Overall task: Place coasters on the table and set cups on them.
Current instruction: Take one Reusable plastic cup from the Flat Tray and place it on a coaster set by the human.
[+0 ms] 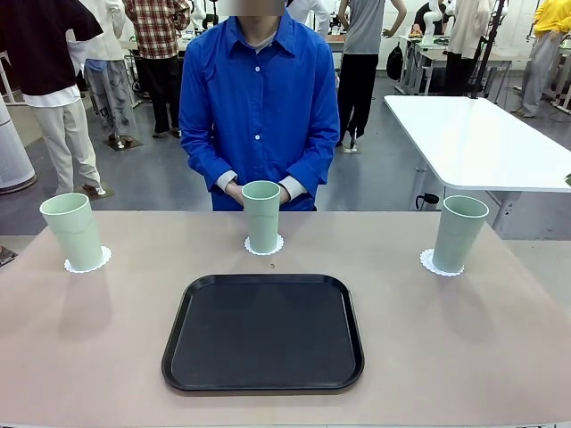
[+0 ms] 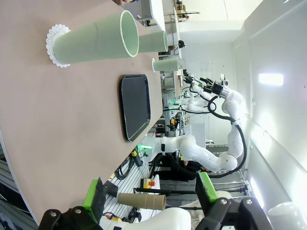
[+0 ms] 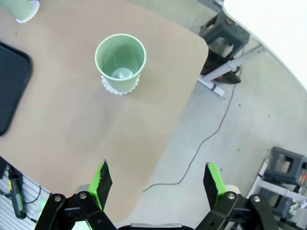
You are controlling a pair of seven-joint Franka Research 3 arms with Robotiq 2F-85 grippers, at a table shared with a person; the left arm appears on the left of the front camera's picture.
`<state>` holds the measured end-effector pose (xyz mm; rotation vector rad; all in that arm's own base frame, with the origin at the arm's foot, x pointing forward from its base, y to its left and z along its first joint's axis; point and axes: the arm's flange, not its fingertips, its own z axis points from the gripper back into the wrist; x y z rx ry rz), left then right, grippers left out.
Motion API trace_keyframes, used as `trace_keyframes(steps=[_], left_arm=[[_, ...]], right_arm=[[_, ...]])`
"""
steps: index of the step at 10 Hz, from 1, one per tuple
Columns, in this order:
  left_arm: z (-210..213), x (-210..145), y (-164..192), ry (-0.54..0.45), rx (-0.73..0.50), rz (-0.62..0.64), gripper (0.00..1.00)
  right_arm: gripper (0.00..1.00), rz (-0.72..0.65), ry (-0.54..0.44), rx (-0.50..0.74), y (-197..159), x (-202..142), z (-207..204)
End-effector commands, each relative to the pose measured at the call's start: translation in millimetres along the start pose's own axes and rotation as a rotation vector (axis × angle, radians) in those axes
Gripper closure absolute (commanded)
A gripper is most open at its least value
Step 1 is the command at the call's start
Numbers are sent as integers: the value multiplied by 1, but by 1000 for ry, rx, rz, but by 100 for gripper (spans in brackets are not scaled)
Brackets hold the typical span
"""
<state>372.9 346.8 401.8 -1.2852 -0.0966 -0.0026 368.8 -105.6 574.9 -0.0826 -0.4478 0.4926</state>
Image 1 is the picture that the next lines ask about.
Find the white cylindrical air purifier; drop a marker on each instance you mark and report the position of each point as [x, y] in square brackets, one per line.
[11, 151]

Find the person in blue shirt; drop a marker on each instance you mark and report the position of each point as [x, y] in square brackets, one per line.
[259, 102]

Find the pale green plastic cup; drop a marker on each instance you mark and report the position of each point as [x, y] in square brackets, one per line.
[457, 241]
[73, 236]
[261, 223]

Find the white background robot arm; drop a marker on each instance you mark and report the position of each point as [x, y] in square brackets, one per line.
[432, 20]

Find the black tripod stand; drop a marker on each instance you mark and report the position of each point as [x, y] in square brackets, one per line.
[486, 53]

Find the figure white top grey trousers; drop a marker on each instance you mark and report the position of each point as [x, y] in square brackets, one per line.
[111, 93]

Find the person's right forearm blue sleeve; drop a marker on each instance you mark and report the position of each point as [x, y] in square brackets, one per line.
[201, 160]

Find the white table top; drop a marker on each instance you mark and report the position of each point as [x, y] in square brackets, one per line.
[468, 138]

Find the person in plaid shirt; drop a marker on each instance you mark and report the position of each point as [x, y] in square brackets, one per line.
[158, 31]

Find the white background desk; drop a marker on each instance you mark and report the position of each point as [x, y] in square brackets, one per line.
[499, 58]

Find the figure dark top beige trousers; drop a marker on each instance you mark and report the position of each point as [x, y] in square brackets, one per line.
[40, 44]

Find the black hanging bag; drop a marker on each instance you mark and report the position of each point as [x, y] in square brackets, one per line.
[394, 62]

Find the person's left hand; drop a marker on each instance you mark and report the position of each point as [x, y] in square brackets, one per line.
[284, 195]

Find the person's right hand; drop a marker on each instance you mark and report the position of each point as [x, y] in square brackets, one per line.
[235, 191]

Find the white scalloped paper coaster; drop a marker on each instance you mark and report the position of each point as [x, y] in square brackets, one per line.
[426, 260]
[281, 245]
[106, 256]

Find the black plastic serving tray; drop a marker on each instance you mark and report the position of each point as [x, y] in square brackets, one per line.
[267, 339]

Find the figure in beige coat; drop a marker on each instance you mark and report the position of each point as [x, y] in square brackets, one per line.
[464, 27]

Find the person's left forearm blue sleeve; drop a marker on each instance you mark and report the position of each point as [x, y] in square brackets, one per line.
[316, 165]

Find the figure grey shirt black trousers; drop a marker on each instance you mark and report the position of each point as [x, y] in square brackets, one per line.
[363, 27]

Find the person in yellow top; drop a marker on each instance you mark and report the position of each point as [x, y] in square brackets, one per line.
[551, 18]

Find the white table leg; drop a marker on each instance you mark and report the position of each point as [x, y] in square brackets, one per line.
[504, 214]
[421, 178]

